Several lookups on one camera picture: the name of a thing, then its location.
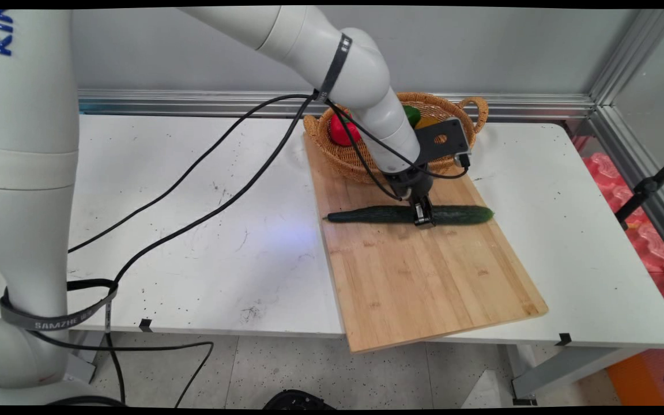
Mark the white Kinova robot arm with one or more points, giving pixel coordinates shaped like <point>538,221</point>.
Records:
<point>26,115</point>

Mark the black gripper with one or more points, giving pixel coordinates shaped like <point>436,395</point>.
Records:
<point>410,181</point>

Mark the yellow toy pepper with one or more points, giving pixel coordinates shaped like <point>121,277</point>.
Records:
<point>427,123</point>

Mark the grey table leg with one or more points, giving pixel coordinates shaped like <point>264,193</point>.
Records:
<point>562,369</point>

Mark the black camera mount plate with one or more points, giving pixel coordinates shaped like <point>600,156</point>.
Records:
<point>438,150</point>

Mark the orange floor object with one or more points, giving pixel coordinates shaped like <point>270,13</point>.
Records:
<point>634,380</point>

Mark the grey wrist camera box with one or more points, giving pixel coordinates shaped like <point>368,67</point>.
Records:
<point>462,141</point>

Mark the red bell pepper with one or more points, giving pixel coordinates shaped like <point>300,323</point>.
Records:
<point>340,134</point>

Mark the bamboo cutting board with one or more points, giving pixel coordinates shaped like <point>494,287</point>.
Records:
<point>424,276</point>

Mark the black tripod stand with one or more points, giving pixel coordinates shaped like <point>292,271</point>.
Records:
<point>646,187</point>

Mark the pink foam mat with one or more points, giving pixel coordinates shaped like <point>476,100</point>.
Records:
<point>643,230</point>

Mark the green toy pepper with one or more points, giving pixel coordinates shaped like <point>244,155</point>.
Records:
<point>412,115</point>

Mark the dark green cucumber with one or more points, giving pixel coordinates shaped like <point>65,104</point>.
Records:
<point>366,215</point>

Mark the black tape piece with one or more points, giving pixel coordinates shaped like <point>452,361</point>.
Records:
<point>146,324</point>
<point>564,339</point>

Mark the woven wicker basket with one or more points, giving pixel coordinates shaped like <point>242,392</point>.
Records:
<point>338,158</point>

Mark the black round floor object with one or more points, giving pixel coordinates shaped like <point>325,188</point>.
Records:
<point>297,400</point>

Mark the short aluminium frame rail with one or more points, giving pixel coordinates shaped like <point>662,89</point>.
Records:
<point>637,173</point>

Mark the long aluminium frame rail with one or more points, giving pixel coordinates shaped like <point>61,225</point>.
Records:
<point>222,104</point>

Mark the aluminium frame post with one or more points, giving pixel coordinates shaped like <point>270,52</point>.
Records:
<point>632,55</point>

